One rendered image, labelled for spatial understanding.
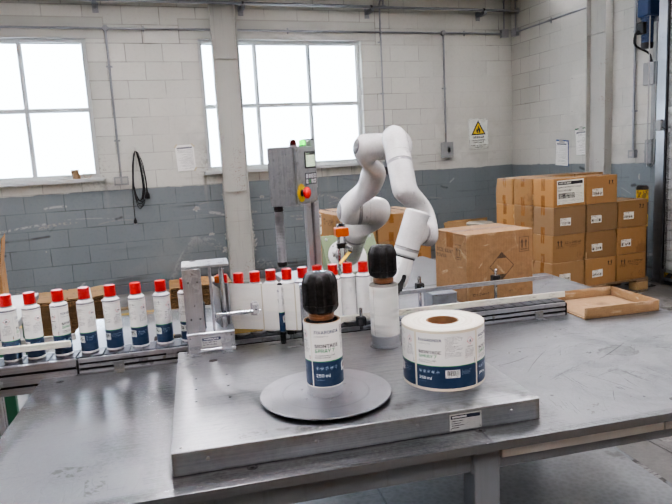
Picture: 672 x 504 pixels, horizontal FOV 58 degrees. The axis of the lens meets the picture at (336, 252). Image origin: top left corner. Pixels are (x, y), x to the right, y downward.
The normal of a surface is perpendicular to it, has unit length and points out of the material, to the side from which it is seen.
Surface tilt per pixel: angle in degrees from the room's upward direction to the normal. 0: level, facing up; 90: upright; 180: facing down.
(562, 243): 88
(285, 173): 90
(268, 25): 90
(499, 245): 90
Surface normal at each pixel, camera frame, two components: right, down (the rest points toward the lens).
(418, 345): -0.66, 0.15
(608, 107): 0.33, 0.13
